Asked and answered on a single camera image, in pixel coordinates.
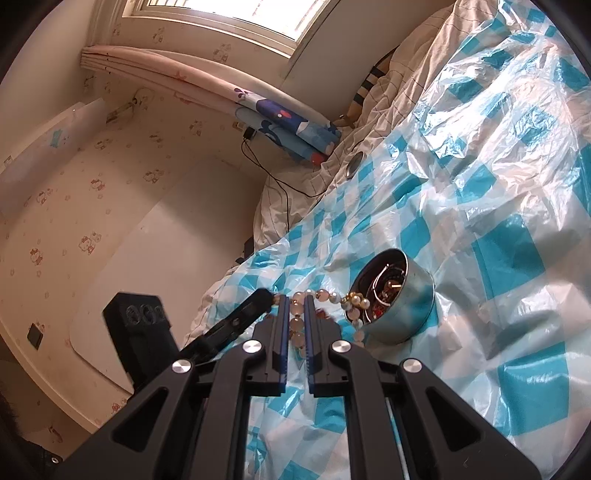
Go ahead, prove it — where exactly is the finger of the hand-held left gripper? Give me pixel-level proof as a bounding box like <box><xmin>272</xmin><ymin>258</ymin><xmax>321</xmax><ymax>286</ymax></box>
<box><xmin>181</xmin><ymin>288</ymin><xmax>279</xmax><ymax>365</ymax></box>

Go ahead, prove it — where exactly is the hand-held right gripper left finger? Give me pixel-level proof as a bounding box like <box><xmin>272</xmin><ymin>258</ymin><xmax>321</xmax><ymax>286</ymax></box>
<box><xmin>55</xmin><ymin>295</ymin><xmax>291</xmax><ymax>480</ymax></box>

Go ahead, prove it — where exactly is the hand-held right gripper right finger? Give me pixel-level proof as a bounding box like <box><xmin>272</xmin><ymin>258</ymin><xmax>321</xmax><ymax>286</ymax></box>
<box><xmin>302</xmin><ymin>295</ymin><xmax>542</xmax><ymax>480</ymax></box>

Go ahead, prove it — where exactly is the pale bead bracelet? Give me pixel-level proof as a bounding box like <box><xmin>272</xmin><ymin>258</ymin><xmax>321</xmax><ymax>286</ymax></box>
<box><xmin>270</xmin><ymin>288</ymin><xmax>370</xmax><ymax>365</ymax></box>

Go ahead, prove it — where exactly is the round metal tin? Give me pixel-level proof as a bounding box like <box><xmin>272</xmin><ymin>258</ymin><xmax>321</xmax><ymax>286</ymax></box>
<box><xmin>344</xmin><ymin>248</ymin><xmax>435</xmax><ymax>344</ymax></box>

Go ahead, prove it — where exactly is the dark bangle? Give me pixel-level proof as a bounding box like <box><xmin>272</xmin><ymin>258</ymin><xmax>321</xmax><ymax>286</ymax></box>
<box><xmin>353</xmin><ymin>253</ymin><xmax>409</xmax><ymax>319</ymax></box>

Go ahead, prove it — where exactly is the round metal lid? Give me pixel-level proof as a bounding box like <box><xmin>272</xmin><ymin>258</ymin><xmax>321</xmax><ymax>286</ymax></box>
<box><xmin>342</xmin><ymin>151</ymin><xmax>368</xmax><ymax>179</ymax></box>

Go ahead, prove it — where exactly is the blue printed curtain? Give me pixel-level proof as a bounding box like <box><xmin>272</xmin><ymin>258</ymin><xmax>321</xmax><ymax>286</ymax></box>
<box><xmin>81</xmin><ymin>44</ymin><xmax>342</xmax><ymax>165</ymax></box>

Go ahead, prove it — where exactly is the blue checkered plastic sheet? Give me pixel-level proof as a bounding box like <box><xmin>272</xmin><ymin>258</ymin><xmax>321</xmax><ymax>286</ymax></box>
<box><xmin>185</xmin><ymin>0</ymin><xmax>591</xmax><ymax>480</ymax></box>

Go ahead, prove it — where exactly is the striped pillow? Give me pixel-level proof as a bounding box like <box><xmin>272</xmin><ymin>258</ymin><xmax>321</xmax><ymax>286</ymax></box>
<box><xmin>353</xmin><ymin>51</ymin><xmax>398</xmax><ymax>110</ymax></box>

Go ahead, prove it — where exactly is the window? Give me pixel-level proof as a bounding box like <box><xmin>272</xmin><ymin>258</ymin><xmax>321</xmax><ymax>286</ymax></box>
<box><xmin>121</xmin><ymin>0</ymin><xmax>331</xmax><ymax>57</ymax></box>

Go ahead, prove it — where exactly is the black cable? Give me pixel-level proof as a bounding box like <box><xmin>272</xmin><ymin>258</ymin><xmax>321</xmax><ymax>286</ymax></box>
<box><xmin>242</xmin><ymin>137</ymin><xmax>333</xmax><ymax>232</ymax></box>

